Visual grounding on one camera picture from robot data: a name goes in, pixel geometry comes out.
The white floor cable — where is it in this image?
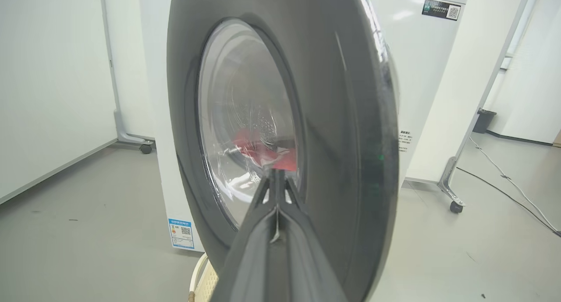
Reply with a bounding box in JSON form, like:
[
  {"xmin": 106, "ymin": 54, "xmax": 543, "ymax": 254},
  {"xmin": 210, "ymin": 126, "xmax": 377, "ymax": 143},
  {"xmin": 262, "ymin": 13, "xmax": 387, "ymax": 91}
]
[{"xmin": 469, "ymin": 138, "xmax": 561, "ymax": 232}]

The cream perforated laundry basket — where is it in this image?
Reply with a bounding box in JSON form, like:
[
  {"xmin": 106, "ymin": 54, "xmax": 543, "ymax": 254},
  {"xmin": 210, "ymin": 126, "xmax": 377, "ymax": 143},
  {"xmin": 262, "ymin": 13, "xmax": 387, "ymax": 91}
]
[{"xmin": 189, "ymin": 253, "xmax": 219, "ymax": 302}]

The small black bin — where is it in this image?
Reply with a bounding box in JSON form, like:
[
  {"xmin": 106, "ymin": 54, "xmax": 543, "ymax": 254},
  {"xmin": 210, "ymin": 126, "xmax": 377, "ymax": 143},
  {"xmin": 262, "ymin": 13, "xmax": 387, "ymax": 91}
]
[{"xmin": 472, "ymin": 109, "xmax": 497, "ymax": 134}]

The printed text sticker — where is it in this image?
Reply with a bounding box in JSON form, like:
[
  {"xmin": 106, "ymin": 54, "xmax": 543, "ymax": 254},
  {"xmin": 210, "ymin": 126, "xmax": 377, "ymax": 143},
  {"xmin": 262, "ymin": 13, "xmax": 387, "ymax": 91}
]
[{"xmin": 398, "ymin": 129, "xmax": 413, "ymax": 153}]

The red jersey with number print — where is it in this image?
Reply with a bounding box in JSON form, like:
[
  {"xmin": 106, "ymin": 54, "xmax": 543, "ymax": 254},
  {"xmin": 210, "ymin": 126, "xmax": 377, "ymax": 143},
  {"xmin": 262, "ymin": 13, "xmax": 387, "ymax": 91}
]
[{"xmin": 232, "ymin": 129, "xmax": 298, "ymax": 171}]

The white rolling partition panel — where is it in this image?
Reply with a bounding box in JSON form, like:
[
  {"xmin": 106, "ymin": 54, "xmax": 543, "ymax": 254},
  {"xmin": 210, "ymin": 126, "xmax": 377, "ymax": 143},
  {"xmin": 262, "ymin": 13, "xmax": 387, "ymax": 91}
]
[{"xmin": 438, "ymin": 0, "xmax": 533, "ymax": 213}]

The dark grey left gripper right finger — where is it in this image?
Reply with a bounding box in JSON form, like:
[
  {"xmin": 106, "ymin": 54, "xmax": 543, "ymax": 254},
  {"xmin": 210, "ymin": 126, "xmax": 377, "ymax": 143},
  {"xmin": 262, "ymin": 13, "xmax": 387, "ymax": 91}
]
[{"xmin": 277, "ymin": 168, "xmax": 351, "ymax": 302}]

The grey partition stand with caster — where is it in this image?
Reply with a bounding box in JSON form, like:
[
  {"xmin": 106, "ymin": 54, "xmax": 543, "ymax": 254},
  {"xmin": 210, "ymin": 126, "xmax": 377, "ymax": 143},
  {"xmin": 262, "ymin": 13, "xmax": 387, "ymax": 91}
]
[{"xmin": 100, "ymin": 0, "xmax": 154, "ymax": 154}]

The blue energy label sticker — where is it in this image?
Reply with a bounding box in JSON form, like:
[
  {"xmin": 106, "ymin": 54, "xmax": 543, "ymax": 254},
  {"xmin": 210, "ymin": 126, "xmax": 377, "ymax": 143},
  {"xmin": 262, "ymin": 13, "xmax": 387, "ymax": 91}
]
[{"xmin": 168, "ymin": 219, "xmax": 195, "ymax": 250}]

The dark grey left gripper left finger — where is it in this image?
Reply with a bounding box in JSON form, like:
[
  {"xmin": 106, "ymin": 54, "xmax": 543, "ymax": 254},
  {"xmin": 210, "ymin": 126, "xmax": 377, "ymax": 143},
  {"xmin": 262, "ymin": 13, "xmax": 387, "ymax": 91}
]
[{"xmin": 210, "ymin": 168, "xmax": 281, "ymax": 302}]

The white front-load washing machine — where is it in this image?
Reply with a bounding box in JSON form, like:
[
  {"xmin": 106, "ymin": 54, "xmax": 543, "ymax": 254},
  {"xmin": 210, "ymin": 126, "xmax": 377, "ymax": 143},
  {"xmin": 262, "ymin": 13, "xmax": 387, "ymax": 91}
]
[{"xmin": 138, "ymin": 0, "xmax": 470, "ymax": 252}]

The black floor cable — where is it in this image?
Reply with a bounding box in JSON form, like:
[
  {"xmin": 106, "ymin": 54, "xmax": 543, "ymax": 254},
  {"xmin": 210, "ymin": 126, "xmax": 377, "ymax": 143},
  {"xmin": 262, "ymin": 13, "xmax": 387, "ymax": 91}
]
[{"xmin": 456, "ymin": 167, "xmax": 561, "ymax": 238}]

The black QR code sticker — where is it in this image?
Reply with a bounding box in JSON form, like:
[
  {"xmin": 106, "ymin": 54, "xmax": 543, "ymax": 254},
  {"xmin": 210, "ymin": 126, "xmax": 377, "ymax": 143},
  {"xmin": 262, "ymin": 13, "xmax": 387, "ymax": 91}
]
[{"xmin": 422, "ymin": 0, "xmax": 462, "ymax": 21}]

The dark round washer door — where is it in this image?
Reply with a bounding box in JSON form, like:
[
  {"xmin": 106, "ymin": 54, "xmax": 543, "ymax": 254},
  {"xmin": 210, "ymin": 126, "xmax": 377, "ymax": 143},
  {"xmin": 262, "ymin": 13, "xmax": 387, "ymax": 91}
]
[{"xmin": 167, "ymin": 0, "xmax": 400, "ymax": 302}]

